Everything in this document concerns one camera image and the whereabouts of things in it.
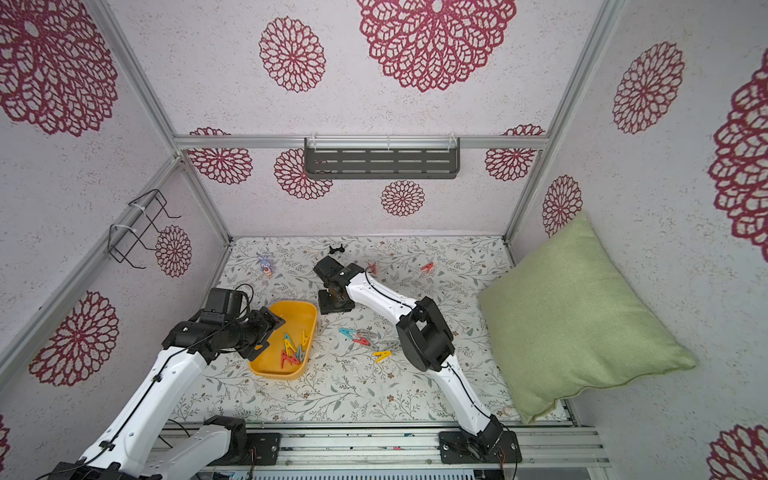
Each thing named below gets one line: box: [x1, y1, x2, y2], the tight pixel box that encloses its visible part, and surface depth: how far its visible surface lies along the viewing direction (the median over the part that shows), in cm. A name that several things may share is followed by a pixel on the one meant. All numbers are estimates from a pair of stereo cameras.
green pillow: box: [478, 213, 698, 425], surface depth 70 cm
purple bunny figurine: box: [258, 256, 273, 279], surface depth 111 cm
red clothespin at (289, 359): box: [281, 350, 301, 369], surface depth 89 cm
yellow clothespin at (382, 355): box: [372, 350, 393, 363], surface depth 91 cm
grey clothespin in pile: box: [375, 340, 404, 352], surface depth 93 cm
